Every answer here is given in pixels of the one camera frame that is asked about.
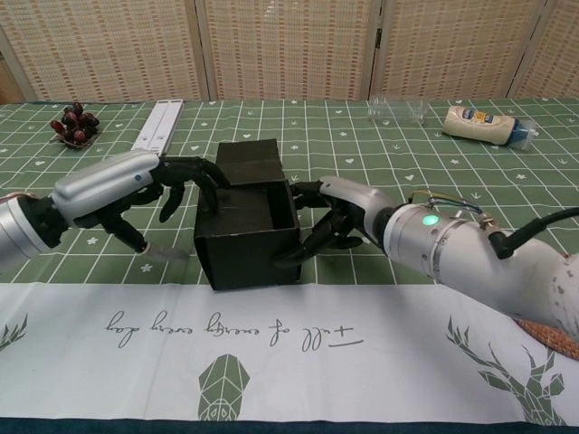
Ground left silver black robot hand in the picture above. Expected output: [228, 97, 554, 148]
[50, 151, 230, 262]

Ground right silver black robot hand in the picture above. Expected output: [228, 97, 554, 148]
[273, 175, 397, 271]

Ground black cardboard box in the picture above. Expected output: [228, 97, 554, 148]
[193, 138, 303, 291]

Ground dark red grape bunch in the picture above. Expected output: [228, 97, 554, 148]
[48, 102, 100, 149]

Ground white folding stand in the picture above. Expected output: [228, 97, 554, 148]
[133, 99, 184, 157]

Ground clear plastic container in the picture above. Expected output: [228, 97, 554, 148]
[365, 97, 430, 127]

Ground green white checked tablecloth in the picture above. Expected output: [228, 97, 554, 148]
[0, 98, 579, 429]

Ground mayonnaise squeeze bottle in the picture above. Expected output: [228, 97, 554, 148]
[441, 106, 539, 150]

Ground bamboo folding screen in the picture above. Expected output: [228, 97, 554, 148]
[0, 0, 579, 104]

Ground round woven rattan coaster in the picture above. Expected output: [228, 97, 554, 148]
[513, 316, 579, 361]

